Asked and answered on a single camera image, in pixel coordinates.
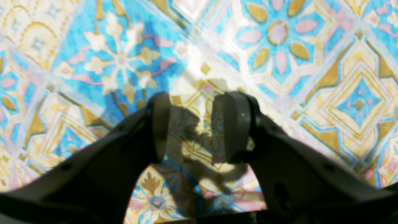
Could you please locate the patterned tablecloth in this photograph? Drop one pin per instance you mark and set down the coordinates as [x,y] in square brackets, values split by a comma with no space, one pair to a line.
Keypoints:
[324,70]

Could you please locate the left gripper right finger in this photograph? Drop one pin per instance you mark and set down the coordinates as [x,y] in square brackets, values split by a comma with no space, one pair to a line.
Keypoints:
[299,184]

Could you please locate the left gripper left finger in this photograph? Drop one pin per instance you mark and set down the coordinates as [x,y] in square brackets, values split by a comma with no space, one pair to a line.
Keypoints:
[94,185]

